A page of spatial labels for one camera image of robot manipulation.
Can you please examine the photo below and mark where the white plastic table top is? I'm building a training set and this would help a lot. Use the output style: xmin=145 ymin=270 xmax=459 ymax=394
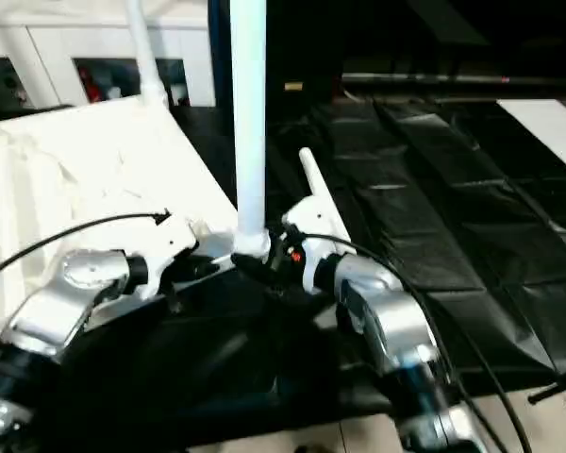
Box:
xmin=0 ymin=91 xmax=274 ymax=354

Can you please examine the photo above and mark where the white plastic table leg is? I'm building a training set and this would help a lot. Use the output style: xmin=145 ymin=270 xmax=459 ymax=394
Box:
xmin=296 ymin=146 xmax=356 ymax=257
xmin=125 ymin=0 xmax=170 ymax=109
xmin=229 ymin=0 xmax=272 ymax=260

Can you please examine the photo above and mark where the black mat cloth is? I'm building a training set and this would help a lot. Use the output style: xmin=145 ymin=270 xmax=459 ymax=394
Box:
xmin=0 ymin=92 xmax=566 ymax=447

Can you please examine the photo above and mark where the black fabric backdrop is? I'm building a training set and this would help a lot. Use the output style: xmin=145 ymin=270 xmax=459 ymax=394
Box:
xmin=206 ymin=0 xmax=566 ymax=96

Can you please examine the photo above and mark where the white glass door cabinet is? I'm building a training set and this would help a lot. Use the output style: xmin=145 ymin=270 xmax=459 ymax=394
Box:
xmin=0 ymin=8 xmax=219 ymax=110

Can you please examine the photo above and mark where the white flat board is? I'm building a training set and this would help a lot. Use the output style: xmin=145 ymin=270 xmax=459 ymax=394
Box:
xmin=494 ymin=97 xmax=566 ymax=179

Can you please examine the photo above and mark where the black metal stand leg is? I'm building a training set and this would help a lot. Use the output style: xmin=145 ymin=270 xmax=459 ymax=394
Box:
xmin=526 ymin=376 xmax=566 ymax=408

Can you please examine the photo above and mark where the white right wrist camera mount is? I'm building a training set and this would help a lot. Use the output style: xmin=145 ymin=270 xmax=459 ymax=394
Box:
xmin=281 ymin=194 xmax=341 ymax=294

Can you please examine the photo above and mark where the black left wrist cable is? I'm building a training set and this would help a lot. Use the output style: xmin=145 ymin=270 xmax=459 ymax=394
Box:
xmin=0 ymin=209 xmax=175 ymax=285

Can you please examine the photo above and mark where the grey metal rail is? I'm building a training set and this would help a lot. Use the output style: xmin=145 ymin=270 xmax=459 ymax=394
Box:
xmin=341 ymin=70 xmax=566 ymax=90

